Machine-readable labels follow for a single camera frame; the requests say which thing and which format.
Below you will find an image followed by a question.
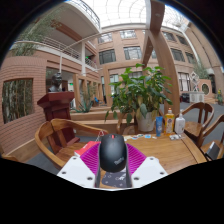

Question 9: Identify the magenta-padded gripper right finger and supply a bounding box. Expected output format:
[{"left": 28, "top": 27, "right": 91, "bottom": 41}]
[{"left": 124, "top": 143, "right": 169, "bottom": 190}]

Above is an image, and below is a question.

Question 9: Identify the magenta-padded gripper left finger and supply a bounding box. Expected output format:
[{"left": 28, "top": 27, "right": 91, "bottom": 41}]
[{"left": 56, "top": 142, "right": 103, "bottom": 189}]

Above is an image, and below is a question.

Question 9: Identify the black computer mouse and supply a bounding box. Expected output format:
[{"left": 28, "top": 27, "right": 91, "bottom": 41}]
[{"left": 98, "top": 133, "right": 128, "bottom": 173}]

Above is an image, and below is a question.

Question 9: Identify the small clear plastic packet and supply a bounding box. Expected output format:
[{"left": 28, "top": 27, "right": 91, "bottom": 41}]
[{"left": 169, "top": 133, "right": 183, "bottom": 141}]

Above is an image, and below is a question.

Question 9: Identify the blue tube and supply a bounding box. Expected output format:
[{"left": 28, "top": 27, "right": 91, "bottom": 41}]
[{"left": 155, "top": 115, "right": 164, "bottom": 138}]

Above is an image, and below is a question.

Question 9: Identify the yellow liquid bottle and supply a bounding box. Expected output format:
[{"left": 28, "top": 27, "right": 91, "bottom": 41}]
[{"left": 164, "top": 107, "right": 176, "bottom": 136}]

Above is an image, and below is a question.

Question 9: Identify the white pump bottle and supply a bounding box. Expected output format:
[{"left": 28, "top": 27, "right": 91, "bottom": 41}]
[{"left": 174, "top": 112, "right": 186, "bottom": 136}]

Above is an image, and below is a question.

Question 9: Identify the spiky green agave plant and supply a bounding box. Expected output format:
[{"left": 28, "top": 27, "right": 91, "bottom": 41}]
[{"left": 73, "top": 96, "right": 94, "bottom": 114}]

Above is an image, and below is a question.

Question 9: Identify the black notebook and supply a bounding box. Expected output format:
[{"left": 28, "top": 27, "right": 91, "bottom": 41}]
[{"left": 205, "top": 141, "right": 222, "bottom": 160}]

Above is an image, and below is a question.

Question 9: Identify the green plant in white pot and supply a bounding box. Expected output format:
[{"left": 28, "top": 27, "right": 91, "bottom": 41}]
[{"left": 104, "top": 63, "right": 174, "bottom": 133}]

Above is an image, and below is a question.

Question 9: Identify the dark bust statue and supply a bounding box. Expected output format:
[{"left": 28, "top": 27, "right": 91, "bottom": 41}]
[{"left": 48, "top": 72, "right": 64, "bottom": 93}]

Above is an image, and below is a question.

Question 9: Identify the white abstract sculpture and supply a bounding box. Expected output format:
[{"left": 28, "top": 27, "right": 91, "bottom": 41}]
[{"left": 189, "top": 71, "right": 201, "bottom": 93}]

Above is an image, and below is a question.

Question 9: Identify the red wooden pedestal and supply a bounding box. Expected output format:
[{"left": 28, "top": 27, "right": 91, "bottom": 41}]
[{"left": 36, "top": 91, "right": 76, "bottom": 148}]

